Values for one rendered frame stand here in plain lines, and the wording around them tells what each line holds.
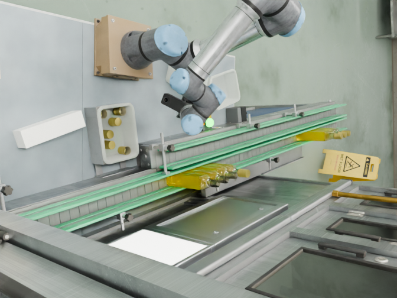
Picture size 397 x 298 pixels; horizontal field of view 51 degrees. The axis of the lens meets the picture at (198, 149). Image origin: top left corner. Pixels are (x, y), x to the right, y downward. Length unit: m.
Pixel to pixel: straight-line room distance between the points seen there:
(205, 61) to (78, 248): 0.96
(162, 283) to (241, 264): 0.92
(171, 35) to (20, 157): 0.68
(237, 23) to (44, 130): 0.74
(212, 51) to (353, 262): 0.78
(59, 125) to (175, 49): 0.49
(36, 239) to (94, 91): 1.18
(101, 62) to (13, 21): 0.33
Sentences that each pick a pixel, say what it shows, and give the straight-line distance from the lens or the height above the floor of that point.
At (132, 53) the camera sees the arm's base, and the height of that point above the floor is 0.90.
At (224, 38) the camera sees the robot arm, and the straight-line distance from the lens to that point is 1.37.
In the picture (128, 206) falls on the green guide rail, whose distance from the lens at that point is 1.56.
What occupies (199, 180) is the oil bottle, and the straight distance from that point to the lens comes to 1.64.
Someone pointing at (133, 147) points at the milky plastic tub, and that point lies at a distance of 1.72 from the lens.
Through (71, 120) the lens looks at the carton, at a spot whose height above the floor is 0.81.
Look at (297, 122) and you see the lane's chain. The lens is 2.67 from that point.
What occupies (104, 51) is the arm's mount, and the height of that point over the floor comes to 0.81.
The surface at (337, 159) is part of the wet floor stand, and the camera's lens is 4.99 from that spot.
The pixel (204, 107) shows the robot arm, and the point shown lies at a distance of 1.46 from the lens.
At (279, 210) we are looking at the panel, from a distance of 1.67.
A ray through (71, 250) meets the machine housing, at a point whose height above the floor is 1.73.
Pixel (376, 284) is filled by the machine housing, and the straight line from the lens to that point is 1.25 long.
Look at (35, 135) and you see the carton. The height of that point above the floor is 0.81.
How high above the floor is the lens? 2.15
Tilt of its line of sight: 42 degrees down
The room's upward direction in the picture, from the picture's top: 93 degrees clockwise
